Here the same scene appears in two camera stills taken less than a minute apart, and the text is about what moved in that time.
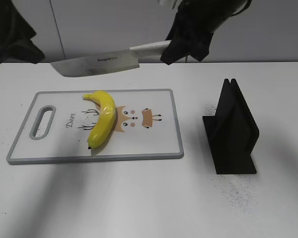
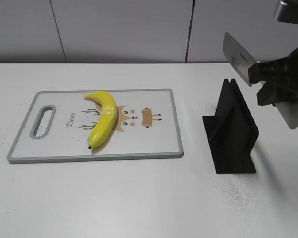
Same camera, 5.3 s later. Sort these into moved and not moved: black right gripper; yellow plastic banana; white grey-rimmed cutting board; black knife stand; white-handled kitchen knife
Moved: white grey-rimmed cutting board; white-handled kitchen knife; black right gripper
Not moved: black knife stand; yellow plastic banana
